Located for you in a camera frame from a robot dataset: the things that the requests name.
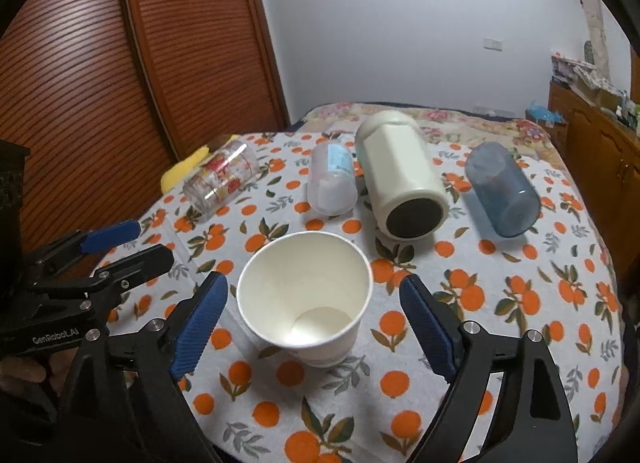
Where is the wooden sideboard cabinet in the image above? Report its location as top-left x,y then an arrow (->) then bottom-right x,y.
546,79 -> 640,224

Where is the orange print white cloth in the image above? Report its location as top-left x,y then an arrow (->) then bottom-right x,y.
92,129 -> 626,463

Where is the translucent plastic cup blue label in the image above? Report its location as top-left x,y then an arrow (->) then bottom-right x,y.
307,141 -> 358,216

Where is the white wall switch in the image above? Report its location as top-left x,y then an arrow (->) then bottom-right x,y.
483,38 -> 503,51

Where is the patterned curtain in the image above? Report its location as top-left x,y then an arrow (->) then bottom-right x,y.
580,0 -> 611,80

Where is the yellow plush toy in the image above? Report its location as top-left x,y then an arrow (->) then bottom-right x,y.
160,134 -> 239,194

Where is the stack of patterned boxes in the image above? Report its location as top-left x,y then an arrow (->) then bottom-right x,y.
551,52 -> 624,112

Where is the clear printed glass cup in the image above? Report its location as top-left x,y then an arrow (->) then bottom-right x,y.
183,139 -> 260,218

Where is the blue bag on box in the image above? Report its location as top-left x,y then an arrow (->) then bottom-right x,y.
525,102 -> 568,140

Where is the floral bed blanket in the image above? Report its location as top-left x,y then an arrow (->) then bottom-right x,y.
293,102 -> 564,169

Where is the cream faceted mug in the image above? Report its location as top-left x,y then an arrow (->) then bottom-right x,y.
356,110 -> 449,241

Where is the person's hand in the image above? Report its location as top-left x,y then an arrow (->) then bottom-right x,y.
1,349 -> 77,396

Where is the brown louvered wardrobe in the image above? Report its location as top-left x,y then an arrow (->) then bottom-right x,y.
1,0 -> 288,251

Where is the white paper cup striped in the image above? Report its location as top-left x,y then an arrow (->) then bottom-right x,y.
236,231 -> 373,368

